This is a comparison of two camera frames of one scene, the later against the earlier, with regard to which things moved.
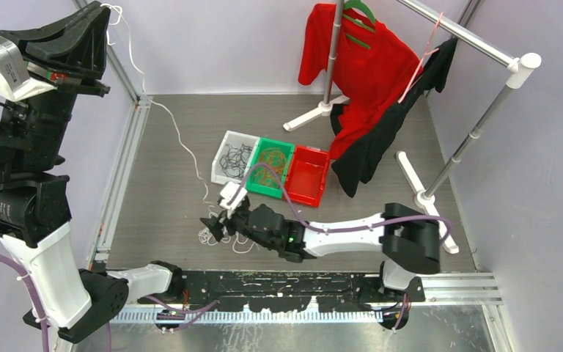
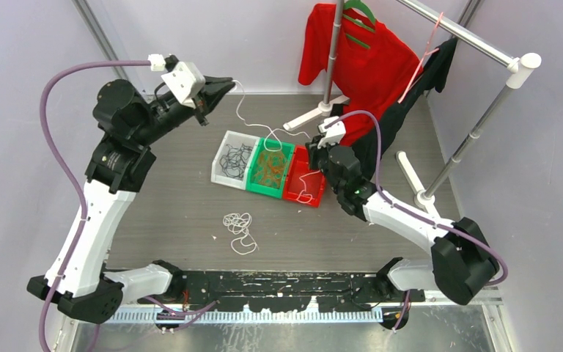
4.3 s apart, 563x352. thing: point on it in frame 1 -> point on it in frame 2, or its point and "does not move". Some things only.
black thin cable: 234,161 does not move
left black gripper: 76,42 -> 214,89
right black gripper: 217,226 -> 314,152
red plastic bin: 306,174 does not move
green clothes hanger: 364,9 does not move
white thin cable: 193,156 -> 306,174
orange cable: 265,175 does not move
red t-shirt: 374,70 does not move
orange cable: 267,175 does not move
